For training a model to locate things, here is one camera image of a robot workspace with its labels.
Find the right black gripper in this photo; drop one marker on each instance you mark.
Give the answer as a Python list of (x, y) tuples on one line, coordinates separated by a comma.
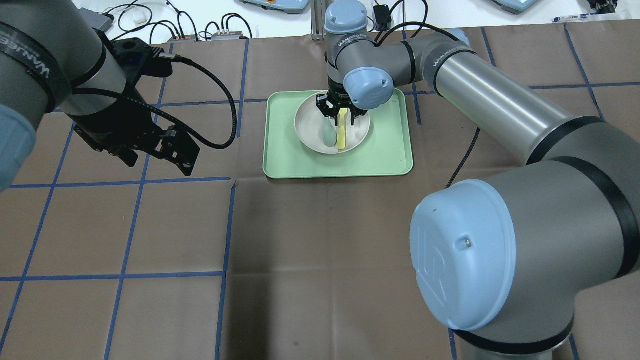
[(334, 95)]

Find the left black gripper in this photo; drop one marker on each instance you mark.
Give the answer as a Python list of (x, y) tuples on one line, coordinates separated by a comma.
[(114, 121)]

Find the yellow plastic fork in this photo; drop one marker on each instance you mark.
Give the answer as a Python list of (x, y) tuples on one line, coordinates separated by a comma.
[(341, 129)]

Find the cream round plate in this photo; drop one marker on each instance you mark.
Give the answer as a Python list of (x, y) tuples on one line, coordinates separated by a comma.
[(308, 127)]

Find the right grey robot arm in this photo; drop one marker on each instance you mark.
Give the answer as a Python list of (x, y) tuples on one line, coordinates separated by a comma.
[(500, 260)]

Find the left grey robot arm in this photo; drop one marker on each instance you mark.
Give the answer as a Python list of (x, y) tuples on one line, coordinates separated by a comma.
[(52, 59)]

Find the grey-green plastic spoon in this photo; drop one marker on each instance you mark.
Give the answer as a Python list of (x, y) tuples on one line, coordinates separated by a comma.
[(329, 133)]

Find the light green plastic tray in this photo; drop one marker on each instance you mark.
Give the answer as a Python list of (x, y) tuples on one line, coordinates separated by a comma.
[(387, 151)]

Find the black power adapter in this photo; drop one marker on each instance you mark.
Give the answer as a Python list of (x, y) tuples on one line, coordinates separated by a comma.
[(382, 17)]

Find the brown paper table cover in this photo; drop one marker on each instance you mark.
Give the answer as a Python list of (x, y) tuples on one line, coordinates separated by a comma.
[(100, 261)]

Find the blue teach pendant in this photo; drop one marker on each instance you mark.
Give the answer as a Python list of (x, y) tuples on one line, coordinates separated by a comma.
[(515, 6), (286, 6)]

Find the grey usb hub left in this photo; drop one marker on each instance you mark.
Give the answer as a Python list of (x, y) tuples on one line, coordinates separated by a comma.
[(189, 38)]

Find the grey usb hub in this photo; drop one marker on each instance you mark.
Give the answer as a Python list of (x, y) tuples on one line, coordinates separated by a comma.
[(227, 35), (189, 38)]

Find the grey usb hub right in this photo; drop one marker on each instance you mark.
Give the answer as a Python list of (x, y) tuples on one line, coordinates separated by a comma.
[(227, 35)]

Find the grey docking box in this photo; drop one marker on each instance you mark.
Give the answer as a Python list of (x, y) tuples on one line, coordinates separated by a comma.
[(98, 21)]

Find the aluminium frame post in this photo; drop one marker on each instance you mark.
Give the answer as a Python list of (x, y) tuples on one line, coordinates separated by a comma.
[(318, 16)]

